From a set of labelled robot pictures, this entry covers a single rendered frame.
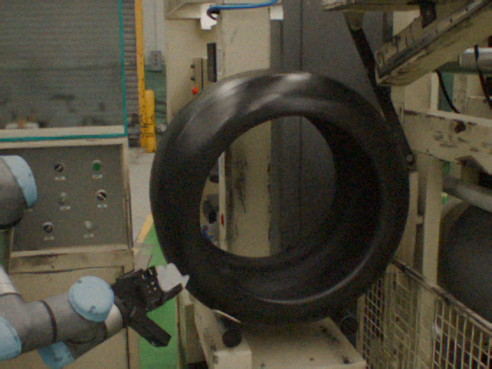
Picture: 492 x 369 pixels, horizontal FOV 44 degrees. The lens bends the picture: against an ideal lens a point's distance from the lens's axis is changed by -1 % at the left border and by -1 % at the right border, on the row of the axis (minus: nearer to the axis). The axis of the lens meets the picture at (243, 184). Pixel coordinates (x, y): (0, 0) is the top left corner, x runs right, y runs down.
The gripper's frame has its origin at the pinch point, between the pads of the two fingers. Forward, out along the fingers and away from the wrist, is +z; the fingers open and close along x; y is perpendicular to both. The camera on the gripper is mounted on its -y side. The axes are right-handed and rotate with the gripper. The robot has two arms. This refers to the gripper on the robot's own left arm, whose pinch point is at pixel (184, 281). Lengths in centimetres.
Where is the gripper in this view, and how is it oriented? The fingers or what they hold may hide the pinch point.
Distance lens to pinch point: 134.7
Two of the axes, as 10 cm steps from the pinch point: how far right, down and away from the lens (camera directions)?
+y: -3.6, -9.3, -0.9
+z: 6.0, -3.0, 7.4
